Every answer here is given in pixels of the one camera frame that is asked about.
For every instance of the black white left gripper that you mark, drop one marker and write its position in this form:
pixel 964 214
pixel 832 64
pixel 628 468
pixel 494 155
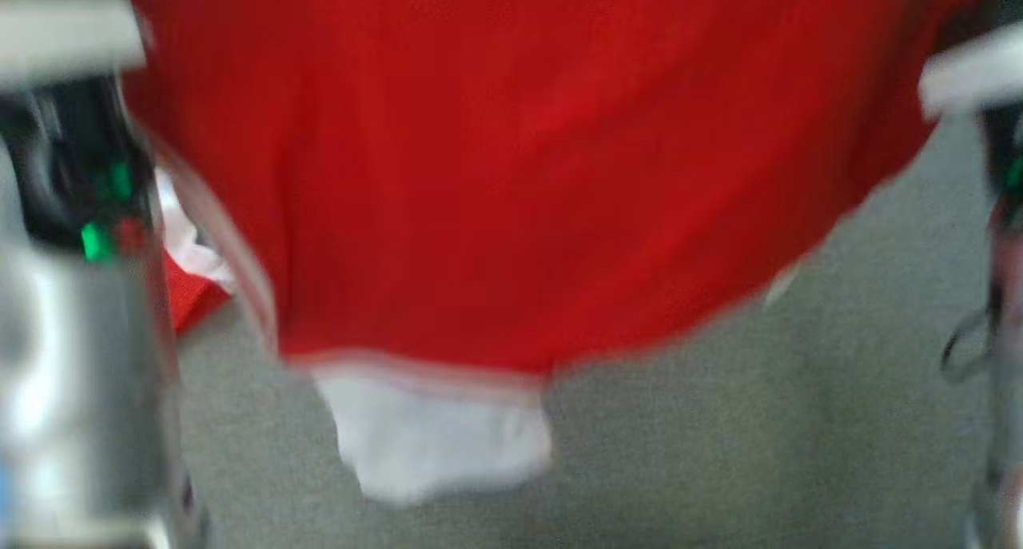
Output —
pixel 64 133

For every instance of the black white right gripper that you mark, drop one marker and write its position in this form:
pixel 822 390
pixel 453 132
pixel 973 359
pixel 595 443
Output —
pixel 975 77

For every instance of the red Bulls 23 jersey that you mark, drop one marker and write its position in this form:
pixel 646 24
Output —
pixel 188 293

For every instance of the red and white shirt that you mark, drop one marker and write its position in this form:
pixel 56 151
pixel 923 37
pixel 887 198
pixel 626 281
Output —
pixel 519 173

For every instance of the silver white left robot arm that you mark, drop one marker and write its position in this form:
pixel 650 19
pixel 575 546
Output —
pixel 72 389

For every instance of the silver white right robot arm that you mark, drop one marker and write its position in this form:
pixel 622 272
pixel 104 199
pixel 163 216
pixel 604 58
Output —
pixel 1009 373

